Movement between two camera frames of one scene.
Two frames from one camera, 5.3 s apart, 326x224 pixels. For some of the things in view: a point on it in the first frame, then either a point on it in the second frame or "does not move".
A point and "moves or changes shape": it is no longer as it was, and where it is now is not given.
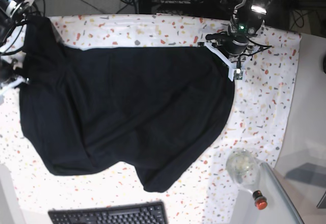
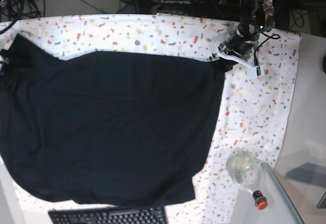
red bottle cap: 261,201 does not move
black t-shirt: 161,110 moves or changes shape
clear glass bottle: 244,165 does not move
